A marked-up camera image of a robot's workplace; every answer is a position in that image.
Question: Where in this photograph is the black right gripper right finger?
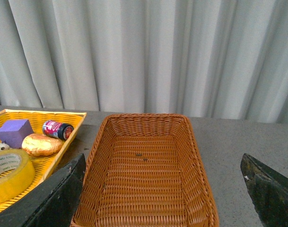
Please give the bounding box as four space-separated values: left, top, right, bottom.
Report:
240 153 288 227

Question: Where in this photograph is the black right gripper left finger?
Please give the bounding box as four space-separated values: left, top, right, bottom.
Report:
0 154 86 227

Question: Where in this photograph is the yellow packing tape roll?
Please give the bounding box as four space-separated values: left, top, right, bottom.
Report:
0 149 35 203

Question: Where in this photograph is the yellow woven basket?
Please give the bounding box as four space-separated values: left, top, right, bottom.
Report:
0 109 87 213

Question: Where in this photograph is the brown wicker basket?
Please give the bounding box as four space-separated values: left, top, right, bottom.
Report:
71 113 219 227

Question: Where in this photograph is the orange toy bread roll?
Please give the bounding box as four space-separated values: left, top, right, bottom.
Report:
21 133 63 157

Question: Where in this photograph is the small pink labelled jar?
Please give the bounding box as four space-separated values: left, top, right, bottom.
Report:
42 120 74 140

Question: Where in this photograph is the purple foam cube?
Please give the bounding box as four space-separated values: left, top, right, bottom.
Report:
0 119 34 148

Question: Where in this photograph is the grey pleated curtain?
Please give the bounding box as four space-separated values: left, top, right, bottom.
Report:
0 0 288 124

